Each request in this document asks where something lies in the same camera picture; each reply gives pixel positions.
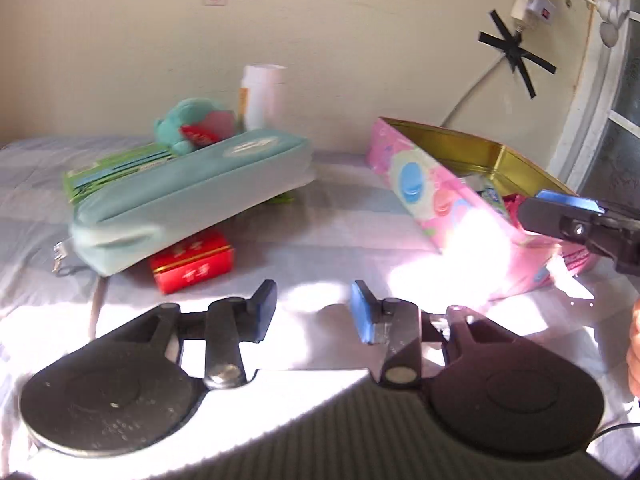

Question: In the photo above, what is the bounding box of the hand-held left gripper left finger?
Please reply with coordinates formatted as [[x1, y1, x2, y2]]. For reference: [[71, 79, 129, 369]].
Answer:
[[112, 280, 278, 392]]

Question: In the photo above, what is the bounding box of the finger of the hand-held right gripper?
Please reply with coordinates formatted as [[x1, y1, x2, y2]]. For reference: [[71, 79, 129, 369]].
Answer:
[[517, 189, 640, 277]]

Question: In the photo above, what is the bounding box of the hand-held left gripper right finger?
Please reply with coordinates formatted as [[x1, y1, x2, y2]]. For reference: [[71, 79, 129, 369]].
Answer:
[[351, 280, 506, 389]]

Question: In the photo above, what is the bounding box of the red and gold box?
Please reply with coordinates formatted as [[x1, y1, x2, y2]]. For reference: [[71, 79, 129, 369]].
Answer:
[[150, 227, 235, 295]]

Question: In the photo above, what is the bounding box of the pink tin box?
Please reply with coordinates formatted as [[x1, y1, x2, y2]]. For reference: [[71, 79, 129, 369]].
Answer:
[[366, 116, 581, 306]]

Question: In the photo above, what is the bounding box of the teal pencil case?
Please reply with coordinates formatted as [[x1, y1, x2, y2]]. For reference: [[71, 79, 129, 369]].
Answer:
[[52, 127, 318, 277]]

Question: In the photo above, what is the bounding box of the green cardboard box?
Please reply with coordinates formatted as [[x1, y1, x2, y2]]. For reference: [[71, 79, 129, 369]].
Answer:
[[62, 142, 178, 206]]

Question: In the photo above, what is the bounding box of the teal plush toy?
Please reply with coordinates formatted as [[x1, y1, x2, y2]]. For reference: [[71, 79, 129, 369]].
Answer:
[[154, 97, 237, 156]]

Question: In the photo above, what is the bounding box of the white plastic bottle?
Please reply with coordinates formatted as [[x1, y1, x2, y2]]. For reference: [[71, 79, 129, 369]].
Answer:
[[237, 64, 287, 133]]

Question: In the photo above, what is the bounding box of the person's right hand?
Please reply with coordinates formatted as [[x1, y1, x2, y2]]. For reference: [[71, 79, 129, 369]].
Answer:
[[626, 297, 640, 398]]

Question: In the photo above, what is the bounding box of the red packet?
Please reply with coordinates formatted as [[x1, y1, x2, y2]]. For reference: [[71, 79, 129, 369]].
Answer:
[[502, 195, 526, 226]]

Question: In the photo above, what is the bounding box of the blue and white packet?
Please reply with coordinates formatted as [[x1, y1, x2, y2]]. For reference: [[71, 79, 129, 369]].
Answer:
[[477, 185, 506, 211]]

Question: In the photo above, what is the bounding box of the black tape cross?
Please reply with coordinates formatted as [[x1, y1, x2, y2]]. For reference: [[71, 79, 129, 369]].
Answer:
[[478, 10, 557, 100]]

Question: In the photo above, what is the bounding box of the white plastic fixture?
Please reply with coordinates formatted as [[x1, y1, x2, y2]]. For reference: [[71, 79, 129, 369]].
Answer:
[[555, 0, 632, 47]]

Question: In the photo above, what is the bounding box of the white power cable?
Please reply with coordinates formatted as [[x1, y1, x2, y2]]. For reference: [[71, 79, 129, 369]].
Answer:
[[437, 25, 523, 128]]

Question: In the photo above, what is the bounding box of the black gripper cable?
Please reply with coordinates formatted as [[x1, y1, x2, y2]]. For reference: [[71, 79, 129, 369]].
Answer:
[[587, 422, 640, 448]]

